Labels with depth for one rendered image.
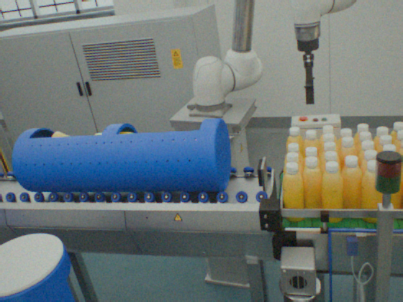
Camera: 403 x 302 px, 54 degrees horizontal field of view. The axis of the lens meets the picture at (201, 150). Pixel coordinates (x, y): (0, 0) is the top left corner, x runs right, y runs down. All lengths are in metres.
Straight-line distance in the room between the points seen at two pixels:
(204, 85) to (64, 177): 0.78
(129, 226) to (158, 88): 1.70
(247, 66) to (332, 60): 2.14
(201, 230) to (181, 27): 1.75
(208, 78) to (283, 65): 2.29
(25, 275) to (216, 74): 1.20
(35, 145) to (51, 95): 2.09
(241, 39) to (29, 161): 1.11
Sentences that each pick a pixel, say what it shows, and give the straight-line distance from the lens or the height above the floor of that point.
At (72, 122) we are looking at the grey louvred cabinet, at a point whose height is 0.63.
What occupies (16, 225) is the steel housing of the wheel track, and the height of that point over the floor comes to 0.83.
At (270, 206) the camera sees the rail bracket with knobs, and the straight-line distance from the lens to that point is 1.38.
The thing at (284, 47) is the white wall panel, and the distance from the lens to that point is 4.13.
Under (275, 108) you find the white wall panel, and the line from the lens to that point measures 4.34.
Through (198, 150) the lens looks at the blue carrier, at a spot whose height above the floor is 1.17.
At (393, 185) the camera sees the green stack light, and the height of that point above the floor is 1.19.
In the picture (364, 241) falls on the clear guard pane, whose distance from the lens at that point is 1.40.
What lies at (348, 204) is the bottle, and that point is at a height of 0.95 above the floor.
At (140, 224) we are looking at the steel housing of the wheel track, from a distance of 1.68.
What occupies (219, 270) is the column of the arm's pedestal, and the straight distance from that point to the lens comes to 2.49.
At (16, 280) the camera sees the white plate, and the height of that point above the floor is 1.04.
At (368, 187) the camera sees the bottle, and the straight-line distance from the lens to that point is 1.41.
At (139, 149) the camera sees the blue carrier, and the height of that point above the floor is 1.18.
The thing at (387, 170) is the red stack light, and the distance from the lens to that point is 1.12.
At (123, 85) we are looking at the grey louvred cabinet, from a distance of 3.35.
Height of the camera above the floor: 1.79
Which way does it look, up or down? 25 degrees down
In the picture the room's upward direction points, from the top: 10 degrees counter-clockwise
